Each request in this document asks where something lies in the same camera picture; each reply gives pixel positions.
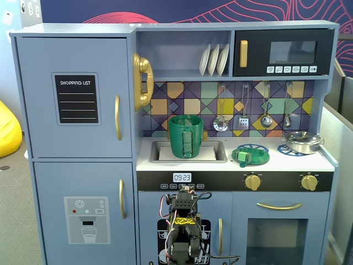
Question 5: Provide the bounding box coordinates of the green round lid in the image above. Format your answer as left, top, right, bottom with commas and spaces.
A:
231, 147, 271, 168

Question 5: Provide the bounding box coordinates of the steel pot with lid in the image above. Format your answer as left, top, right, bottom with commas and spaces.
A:
281, 131, 325, 155

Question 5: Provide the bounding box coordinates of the green plastic container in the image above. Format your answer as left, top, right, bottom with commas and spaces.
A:
168, 115, 205, 160

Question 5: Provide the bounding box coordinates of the steel skimmer spoon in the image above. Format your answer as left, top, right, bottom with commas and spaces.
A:
212, 83, 229, 133

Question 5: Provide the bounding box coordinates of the digital clock display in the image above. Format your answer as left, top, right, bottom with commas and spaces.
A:
173, 172, 192, 183

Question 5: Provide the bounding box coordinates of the grey toy sink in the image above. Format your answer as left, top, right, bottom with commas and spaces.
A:
150, 140, 228, 164

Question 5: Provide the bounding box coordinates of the black stove control panel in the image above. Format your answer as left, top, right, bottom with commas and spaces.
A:
137, 171, 334, 192

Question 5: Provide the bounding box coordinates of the steel slotted spatula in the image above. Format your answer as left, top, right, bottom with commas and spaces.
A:
238, 83, 250, 131

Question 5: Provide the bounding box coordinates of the gold toy telephone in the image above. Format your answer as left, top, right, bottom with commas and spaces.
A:
132, 52, 154, 112

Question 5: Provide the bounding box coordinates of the blue dishwasher door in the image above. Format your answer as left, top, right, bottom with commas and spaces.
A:
137, 191, 233, 265

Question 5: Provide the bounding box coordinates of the white toy plate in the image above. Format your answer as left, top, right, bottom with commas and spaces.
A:
208, 43, 221, 77
199, 44, 211, 77
217, 43, 230, 76

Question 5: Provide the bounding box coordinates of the steel ladle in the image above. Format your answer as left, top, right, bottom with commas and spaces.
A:
260, 82, 273, 129

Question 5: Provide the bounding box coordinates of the gold stove knob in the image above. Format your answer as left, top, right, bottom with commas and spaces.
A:
244, 173, 262, 192
300, 174, 319, 192

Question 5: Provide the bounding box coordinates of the blue oven door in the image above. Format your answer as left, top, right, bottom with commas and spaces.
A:
232, 192, 330, 265

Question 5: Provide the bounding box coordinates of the black shopping list chalkboard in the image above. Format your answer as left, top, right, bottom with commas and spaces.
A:
51, 72, 102, 126

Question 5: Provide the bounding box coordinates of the small steel spoon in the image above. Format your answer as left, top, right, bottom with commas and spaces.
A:
283, 82, 294, 128

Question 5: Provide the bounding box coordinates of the black microwave door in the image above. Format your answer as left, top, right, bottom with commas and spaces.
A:
233, 29, 334, 77

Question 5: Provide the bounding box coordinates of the blue freezer door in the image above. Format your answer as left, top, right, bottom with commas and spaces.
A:
33, 162, 136, 265

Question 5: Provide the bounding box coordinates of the blue fridge door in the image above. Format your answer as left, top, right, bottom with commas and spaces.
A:
15, 37, 133, 158

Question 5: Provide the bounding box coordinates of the blue toy kitchen cabinet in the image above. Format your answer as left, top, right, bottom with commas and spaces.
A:
9, 20, 340, 265

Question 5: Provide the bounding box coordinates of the grey ice dispenser panel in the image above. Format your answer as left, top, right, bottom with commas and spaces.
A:
63, 196, 111, 245

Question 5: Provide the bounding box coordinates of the grey office partition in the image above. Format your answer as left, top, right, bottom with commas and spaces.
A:
321, 74, 353, 265

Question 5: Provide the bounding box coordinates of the yellow beanbag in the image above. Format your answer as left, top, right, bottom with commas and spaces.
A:
0, 99, 23, 159

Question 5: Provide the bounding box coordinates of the long gold fridge handle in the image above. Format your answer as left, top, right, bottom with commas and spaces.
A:
114, 95, 122, 141

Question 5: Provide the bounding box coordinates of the red and white cable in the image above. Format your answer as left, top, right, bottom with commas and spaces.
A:
159, 194, 177, 241

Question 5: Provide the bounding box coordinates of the short gold freezer handle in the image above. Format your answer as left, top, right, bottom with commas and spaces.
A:
119, 179, 127, 220

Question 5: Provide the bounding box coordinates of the gold microwave handle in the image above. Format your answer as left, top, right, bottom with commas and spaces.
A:
239, 40, 248, 68

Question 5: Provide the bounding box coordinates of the gold dishwasher handle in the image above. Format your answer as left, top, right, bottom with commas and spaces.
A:
218, 218, 224, 256

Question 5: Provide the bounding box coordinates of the gold oven handle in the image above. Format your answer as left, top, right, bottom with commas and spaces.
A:
256, 202, 304, 211

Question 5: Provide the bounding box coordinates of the black cable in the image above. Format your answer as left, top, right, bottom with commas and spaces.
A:
196, 191, 241, 263

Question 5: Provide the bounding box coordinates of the white wall photo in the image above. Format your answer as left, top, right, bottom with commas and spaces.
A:
1, 10, 14, 25

